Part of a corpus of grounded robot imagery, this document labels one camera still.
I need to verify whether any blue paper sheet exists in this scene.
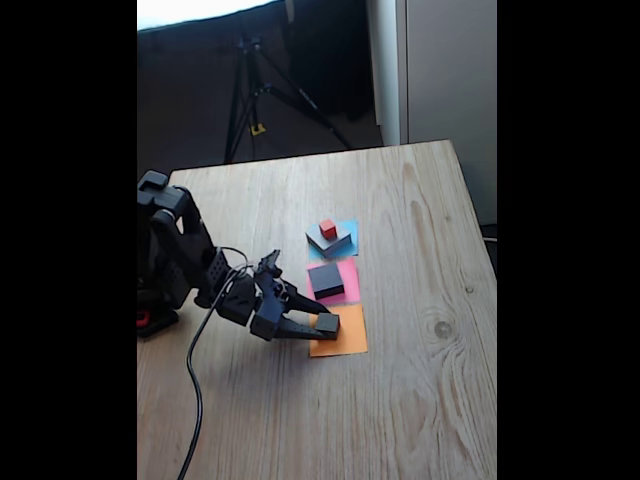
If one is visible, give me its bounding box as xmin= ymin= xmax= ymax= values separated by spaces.
xmin=307 ymin=217 xmax=360 ymax=260

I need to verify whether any red and black table clamp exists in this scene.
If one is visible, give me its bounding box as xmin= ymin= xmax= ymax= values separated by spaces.
xmin=137 ymin=305 xmax=180 ymax=339

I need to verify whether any black cable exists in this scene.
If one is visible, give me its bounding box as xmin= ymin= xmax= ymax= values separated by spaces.
xmin=175 ymin=246 xmax=254 ymax=480

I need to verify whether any pink paper sheet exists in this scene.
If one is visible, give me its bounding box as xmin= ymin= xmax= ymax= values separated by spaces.
xmin=304 ymin=257 xmax=361 ymax=307

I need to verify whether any black tripod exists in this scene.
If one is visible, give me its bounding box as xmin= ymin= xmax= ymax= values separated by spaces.
xmin=223 ymin=29 xmax=355 ymax=164

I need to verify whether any orange paper sheet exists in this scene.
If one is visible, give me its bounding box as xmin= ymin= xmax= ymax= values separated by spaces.
xmin=309 ymin=303 xmax=369 ymax=359

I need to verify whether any white cabinet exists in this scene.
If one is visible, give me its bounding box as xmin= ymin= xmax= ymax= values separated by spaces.
xmin=367 ymin=0 xmax=498 ymax=226

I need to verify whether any small black foam block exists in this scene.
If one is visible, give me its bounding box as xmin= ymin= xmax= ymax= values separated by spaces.
xmin=314 ymin=312 xmax=341 ymax=337

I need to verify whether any medium dark foam block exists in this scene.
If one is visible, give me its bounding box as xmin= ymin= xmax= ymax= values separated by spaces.
xmin=306 ymin=262 xmax=347 ymax=301

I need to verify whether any large grey foam block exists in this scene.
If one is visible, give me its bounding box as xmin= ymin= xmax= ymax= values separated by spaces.
xmin=305 ymin=222 xmax=352 ymax=259

